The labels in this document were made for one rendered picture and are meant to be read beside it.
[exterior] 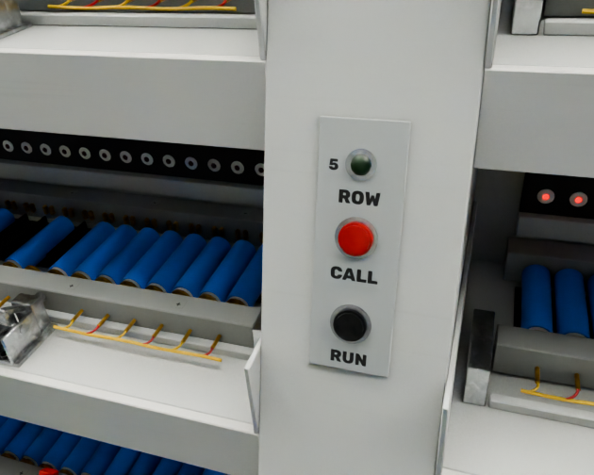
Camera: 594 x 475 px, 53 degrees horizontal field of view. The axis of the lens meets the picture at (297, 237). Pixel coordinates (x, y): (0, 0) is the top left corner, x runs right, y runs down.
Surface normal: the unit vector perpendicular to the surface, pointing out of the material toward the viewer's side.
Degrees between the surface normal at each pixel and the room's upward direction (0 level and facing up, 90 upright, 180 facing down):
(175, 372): 18
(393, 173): 90
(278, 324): 90
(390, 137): 90
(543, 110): 108
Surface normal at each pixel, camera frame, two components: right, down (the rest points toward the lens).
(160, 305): -0.07, -0.83
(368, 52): -0.31, 0.26
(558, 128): -0.31, 0.54
